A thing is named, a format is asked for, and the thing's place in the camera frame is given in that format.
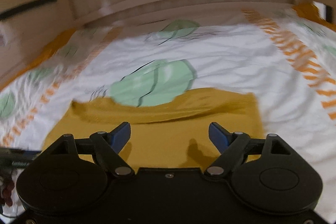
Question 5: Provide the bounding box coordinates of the mustard yellow knit sweater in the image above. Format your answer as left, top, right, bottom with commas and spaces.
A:
42, 87, 264, 169

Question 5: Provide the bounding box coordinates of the dark red cloth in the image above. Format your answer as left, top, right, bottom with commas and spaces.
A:
0, 169, 14, 207

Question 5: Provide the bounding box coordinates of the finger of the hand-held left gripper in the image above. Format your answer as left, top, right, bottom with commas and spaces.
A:
0, 148, 42, 156

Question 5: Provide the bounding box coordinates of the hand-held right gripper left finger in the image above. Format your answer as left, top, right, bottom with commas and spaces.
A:
54, 122, 135, 178

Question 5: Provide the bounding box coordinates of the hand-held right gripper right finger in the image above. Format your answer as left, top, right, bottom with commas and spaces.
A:
204, 122, 292, 178

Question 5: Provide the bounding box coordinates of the white leaf printed blanket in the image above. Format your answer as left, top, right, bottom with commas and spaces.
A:
0, 7, 336, 224

